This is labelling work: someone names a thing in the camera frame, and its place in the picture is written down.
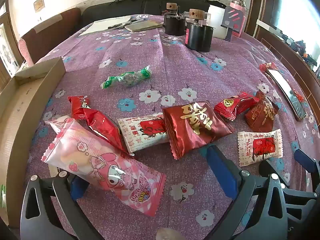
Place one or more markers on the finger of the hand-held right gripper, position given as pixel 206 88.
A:
pixel 305 162
pixel 270 167

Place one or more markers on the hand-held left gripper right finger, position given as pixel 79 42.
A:
pixel 220 172

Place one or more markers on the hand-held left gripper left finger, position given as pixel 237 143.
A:
pixel 77 188

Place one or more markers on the small white red snack packet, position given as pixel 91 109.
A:
pixel 260 146

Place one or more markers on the large pink cartoon snack packet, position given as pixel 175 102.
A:
pixel 100 170

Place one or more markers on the small pink snack packet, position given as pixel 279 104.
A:
pixel 56 123

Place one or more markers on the large white red snack packet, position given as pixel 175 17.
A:
pixel 140 135

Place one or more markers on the cardboard box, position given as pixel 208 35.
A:
pixel 17 120

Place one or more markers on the large dark red snack packet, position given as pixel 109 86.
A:
pixel 197 127

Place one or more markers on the small dark red snack packet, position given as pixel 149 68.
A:
pixel 262 115

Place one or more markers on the small red emblem snack packet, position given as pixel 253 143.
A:
pixel 235 106

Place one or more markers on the long shiny red snack packet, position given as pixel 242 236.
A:
pixel 97 123

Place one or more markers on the black smartphone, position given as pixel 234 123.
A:
pixel 285 91

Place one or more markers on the dark clutter on windowsill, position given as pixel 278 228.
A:
pixel 303 50

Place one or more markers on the purple floral tablecloth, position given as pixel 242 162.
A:
pixel 175 67

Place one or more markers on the green twisted candy packet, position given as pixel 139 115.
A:
pixel 128 78

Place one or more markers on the black canister wooden lid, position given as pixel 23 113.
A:
pixel 173 22
pixel 198 35

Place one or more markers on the white plastic container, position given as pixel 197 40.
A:
pixel 216 22

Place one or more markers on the dark blister card pack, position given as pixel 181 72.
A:
pixel 231 21

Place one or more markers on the brown upholstered chair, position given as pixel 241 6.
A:
pixel 50 37

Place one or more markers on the pink thermos bottle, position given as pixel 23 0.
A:
pixel 240 10

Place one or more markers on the white paper sheet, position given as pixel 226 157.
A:
pixel 102 26

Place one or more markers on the olive notebook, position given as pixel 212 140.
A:
pixel 143 26

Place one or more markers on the black pen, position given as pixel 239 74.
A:
pixel 120 25

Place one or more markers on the black sofa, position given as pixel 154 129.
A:
pixel 105 11

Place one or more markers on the wooden window frame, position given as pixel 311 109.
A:
pixel 265 12

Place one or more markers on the small wall plaque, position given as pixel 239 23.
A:
pixel 38 3

